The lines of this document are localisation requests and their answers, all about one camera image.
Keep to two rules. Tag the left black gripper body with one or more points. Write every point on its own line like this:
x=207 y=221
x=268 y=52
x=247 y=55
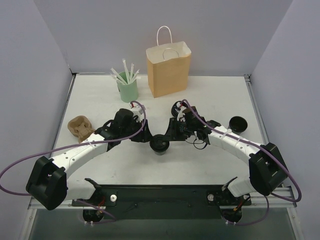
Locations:
x=139 y=130

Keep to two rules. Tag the black cup lid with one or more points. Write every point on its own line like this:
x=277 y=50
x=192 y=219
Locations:
x=159 y=142

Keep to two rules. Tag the black coffee cup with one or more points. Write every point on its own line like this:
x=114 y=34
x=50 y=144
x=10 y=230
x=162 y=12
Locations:
x=237 y=124
x=159 y=151

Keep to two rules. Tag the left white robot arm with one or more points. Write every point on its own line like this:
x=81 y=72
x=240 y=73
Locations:
x=50 y=182

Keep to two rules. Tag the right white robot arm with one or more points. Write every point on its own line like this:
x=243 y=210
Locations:
x=266 y=167

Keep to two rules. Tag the stack of black lids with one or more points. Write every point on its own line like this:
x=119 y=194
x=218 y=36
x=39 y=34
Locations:
x=177 y=107

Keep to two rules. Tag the green straw holder cup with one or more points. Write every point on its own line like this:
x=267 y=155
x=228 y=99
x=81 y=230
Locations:
x=128 y=92

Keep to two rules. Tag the brown cardboard cup carrier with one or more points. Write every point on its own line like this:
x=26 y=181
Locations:
x=80 y=127

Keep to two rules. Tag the wrapped straw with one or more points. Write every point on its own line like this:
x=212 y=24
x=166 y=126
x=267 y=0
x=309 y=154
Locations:
x=134 y=76
x=126 y=71
x=115 y=77
x=123 y=81
x=131 y=73

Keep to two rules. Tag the brown paper bag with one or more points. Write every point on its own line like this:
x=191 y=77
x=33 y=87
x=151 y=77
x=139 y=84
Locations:
x=168 y=67

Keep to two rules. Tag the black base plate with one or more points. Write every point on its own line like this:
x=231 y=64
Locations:
x=117 y=201

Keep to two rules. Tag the aluminium frame rail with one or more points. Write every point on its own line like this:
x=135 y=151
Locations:
x=254 y=199

